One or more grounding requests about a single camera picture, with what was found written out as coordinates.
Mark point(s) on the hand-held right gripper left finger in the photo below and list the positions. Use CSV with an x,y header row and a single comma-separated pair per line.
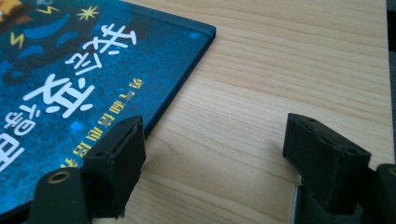
x,y
115,168

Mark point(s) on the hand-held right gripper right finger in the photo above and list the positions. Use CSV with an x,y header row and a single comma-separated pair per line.
x,y
327,168

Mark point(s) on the blue illustrated children's book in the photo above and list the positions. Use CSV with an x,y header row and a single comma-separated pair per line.
x,y
56,62

